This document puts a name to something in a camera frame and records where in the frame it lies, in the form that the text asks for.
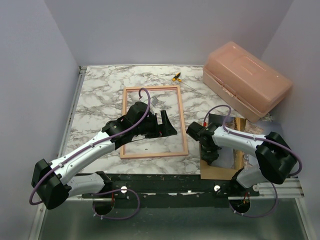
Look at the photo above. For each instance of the brown frame backing board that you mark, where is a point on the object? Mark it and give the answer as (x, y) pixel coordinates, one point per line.
(228, 163)

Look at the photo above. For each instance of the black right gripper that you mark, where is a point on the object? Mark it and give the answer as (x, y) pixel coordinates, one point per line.
(213, 155)

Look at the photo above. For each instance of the yellow black T-handle hex key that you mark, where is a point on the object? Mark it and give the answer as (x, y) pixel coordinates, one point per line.
(176, 78)

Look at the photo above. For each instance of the pink translucent plastic box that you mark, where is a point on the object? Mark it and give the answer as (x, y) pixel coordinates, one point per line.
(243, 81)

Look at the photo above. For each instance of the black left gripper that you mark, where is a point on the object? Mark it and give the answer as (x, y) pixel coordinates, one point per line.
(164, 130)

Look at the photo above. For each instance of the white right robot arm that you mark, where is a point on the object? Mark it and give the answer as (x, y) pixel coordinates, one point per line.
(275, 158)

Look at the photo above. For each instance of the pink wooden picture frame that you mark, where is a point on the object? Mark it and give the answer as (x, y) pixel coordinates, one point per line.
(185, 150)

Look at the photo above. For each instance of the aluminium extrusion frame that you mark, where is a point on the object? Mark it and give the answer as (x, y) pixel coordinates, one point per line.
(51, 90)

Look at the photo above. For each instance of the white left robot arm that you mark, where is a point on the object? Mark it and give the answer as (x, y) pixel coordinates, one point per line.
(60, 179)

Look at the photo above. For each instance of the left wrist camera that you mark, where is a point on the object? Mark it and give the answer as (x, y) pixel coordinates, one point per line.
(153, 102)

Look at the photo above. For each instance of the landscape photo print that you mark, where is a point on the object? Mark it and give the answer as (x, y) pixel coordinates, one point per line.
(244, 127)

